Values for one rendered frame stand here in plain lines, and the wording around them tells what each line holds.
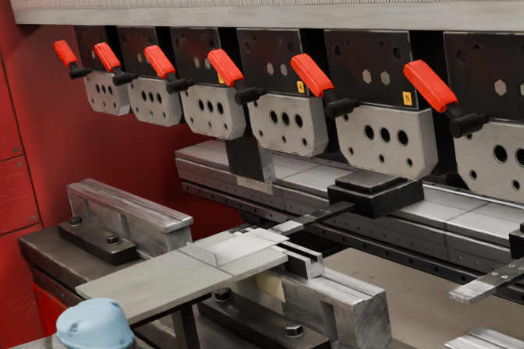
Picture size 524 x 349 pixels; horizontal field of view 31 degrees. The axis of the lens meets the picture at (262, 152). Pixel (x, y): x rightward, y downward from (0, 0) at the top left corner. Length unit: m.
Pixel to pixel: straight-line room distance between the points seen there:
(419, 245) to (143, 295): 0.46
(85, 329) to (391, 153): 0.38
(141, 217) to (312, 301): 0.55
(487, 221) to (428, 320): 2.00
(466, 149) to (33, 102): 1.37
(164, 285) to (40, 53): 0.94
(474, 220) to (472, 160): 0.50
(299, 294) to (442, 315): 2.12
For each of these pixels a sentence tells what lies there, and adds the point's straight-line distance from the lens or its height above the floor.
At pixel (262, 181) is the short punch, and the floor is 1.10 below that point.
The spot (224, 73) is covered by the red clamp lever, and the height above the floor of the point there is 1.29.
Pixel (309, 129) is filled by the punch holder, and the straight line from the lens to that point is 1.17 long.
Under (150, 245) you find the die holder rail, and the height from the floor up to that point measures 0.91.
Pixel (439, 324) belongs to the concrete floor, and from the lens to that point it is 3.38.
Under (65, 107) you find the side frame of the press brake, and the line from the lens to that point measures 2.19.
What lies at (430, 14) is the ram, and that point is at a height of 1.36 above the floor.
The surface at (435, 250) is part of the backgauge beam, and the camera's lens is 1.49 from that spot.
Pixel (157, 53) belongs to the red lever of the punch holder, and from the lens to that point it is 1.43.
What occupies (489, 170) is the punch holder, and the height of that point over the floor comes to 1.20.
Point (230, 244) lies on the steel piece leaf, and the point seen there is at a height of 1.00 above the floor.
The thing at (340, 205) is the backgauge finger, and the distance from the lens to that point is 1.53.
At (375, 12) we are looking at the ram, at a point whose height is 1.36.
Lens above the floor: 1.48
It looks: 14 degrees down
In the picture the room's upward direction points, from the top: 10 degrees counter-clockwise
